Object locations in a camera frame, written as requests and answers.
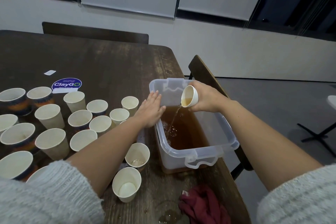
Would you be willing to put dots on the clear plastic storage bin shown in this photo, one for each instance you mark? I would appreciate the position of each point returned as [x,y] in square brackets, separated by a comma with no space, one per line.
[181,159]

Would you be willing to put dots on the small white paper label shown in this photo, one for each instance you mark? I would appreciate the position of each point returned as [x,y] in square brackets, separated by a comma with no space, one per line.
[49,72]

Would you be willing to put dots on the group of paper cups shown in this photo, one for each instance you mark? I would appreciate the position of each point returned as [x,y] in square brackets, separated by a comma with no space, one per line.
[52,142]

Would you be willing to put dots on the person's right hand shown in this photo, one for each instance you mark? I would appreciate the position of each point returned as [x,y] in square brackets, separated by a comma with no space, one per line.
[211,98]

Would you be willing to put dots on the person's left hand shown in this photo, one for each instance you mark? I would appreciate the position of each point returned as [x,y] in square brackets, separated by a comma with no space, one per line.
[149,112]

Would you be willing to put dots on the person's right forearm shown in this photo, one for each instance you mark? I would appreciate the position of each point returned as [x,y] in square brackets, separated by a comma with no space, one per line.
[278,147]

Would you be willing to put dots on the round white side table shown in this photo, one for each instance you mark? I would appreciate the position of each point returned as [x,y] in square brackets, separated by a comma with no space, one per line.
[332,101]

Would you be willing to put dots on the dark red cloth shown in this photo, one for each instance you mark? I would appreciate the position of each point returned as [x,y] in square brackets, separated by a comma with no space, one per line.
[204,205]

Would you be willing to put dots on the dark wooden chair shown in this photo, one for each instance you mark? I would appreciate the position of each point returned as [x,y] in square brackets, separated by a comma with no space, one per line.
[204,71]
[94,32]

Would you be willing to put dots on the dark window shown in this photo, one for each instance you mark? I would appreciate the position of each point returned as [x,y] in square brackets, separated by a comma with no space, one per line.
[291,6]

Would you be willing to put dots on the white paper cup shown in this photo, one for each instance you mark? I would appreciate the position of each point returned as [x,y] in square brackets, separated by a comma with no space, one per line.
[130,103]
[119,115]
[189,97]

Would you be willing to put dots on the person's left forearm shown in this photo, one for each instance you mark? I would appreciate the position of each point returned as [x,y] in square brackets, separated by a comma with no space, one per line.
[99,163]

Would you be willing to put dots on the dark wooden table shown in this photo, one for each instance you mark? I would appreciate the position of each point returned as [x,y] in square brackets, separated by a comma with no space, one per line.
[105,53]

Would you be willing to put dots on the round blue sticker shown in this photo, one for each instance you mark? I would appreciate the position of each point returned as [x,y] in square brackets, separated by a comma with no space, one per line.
[66,83]

